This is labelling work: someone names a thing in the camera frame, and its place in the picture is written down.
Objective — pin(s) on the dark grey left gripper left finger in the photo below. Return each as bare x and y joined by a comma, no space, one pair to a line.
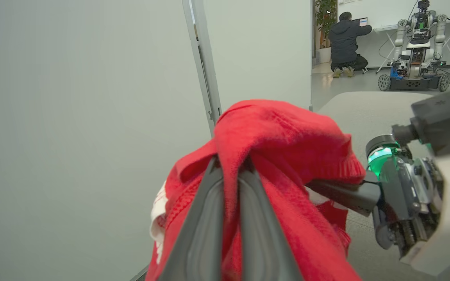
197,234

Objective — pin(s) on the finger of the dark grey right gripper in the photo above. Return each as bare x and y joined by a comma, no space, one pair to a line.
350,195

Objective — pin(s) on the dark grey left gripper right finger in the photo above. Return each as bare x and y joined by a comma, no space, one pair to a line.
264,242

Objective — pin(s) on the red knit garment white trim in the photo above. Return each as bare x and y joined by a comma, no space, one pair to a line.
275,132

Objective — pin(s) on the grey fabric sofa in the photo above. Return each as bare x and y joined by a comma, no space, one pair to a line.
365,113

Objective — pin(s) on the white plant pot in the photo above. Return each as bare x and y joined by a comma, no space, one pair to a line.
323,55

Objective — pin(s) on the person in black jacket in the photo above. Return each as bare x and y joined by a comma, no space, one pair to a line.
344,43

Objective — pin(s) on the white grey wheeled robot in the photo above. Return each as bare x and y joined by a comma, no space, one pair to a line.
418,43

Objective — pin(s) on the open laptop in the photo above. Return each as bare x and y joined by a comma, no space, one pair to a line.
362,21

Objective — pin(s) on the green potted plant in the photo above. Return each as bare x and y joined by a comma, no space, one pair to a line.
325,15

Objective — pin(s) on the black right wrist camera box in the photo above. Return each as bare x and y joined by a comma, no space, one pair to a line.
443,117

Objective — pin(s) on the grey metal partition post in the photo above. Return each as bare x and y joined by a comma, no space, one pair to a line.
203,58

